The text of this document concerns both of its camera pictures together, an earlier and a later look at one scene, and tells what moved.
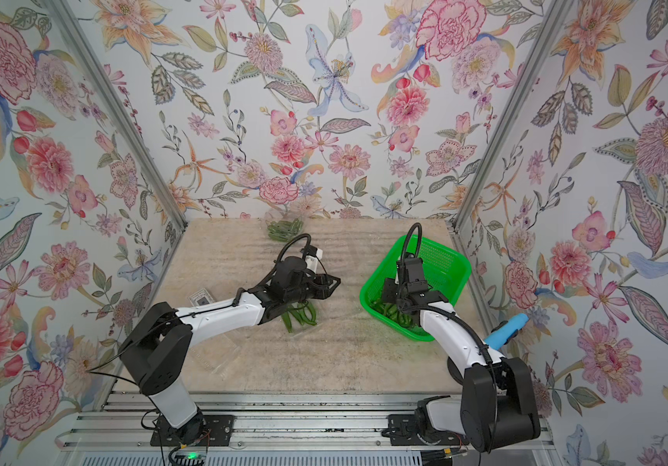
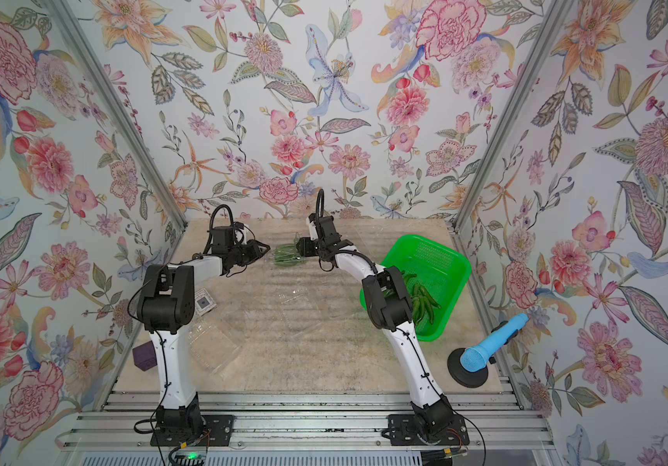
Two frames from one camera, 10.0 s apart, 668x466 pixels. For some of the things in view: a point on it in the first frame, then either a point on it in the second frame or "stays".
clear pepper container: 283,230 -> 287,254
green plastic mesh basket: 445,269 stays
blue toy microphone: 506,331 stays
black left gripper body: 313,287 -> 243,255
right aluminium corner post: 533,62 stays
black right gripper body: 394,293 -> 313,248
